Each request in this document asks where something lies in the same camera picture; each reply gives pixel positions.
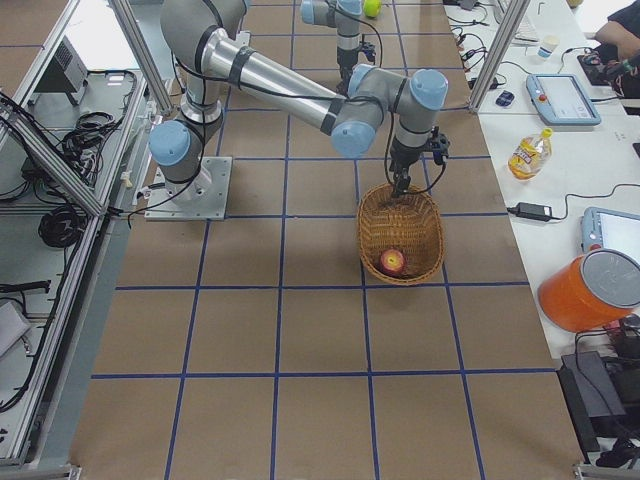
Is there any red apple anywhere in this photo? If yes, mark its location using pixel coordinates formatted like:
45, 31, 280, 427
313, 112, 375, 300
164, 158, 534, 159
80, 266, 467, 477
379, 248, 406, 276

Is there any green apple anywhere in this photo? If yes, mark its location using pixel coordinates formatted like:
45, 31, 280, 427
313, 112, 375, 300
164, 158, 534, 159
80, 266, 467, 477
362, 0, 382, 19

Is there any aluminium frame post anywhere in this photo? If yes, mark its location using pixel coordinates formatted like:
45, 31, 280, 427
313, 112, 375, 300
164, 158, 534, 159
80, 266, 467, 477
469, 0, 530, 113

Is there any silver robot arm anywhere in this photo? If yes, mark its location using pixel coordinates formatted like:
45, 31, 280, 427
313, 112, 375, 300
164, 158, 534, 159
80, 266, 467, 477
160, 1, 449, 196
300, 0, 376, 87

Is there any orange juice bottle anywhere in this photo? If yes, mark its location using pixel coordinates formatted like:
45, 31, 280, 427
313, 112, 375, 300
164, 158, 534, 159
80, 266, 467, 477
508, 127, 554, 180

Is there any black coiled cable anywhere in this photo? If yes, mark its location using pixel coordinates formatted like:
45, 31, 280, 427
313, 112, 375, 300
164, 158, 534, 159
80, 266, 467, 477
38, 205, 84, 249

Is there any paper cup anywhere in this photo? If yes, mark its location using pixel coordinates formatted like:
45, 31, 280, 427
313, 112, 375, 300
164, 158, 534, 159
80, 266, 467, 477
537, 35, 560, 60

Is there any blue teach pendant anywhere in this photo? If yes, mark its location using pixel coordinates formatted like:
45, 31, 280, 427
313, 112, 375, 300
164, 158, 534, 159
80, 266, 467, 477
525, 74, 601, 127
581, 206, 640, 263

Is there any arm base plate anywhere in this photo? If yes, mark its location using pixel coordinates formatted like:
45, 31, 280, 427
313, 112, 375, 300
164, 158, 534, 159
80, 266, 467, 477
144, 156, 233, 221

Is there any orange bucket with grey lid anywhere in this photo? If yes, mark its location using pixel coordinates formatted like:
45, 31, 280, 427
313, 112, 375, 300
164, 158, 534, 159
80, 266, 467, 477
537, 249, 639, 333

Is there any grey electronics box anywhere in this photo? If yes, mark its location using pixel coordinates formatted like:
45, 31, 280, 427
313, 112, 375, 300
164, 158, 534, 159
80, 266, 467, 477
34, 36, 88, 106

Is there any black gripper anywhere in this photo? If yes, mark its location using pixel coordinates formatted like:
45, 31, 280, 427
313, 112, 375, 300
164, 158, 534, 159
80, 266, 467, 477
390, 149, 420, 198

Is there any black box device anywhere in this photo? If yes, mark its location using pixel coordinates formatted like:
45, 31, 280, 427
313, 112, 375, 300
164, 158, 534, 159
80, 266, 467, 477
557, 351, 626, 463

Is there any woven wicker basket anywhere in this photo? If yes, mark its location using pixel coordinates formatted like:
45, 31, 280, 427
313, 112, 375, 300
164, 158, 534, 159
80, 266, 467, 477
356, 184, 444, 286

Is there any black power adapter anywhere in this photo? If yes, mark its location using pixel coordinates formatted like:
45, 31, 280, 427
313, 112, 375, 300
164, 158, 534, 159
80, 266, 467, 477
515, 202, 553, 222

